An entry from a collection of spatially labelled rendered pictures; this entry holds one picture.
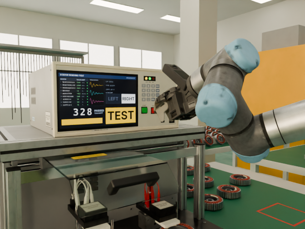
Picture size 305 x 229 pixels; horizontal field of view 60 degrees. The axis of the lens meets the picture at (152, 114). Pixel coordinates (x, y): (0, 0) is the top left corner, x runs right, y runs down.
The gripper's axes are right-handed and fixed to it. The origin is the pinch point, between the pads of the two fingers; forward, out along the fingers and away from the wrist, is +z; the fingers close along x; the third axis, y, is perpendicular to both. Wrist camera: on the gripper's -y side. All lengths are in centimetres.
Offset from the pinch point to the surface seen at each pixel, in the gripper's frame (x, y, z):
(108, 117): -13.2, -0.6, 7.3
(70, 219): -21.9, 25.3, 32.7
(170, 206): 4.6, 29.2, 12.3
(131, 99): -5.2, -5.7, 5.0
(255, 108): 325, -69, 179
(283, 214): 56, 44, 10
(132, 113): -4.8, -1.5, 6.9
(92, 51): 225, -387, 520
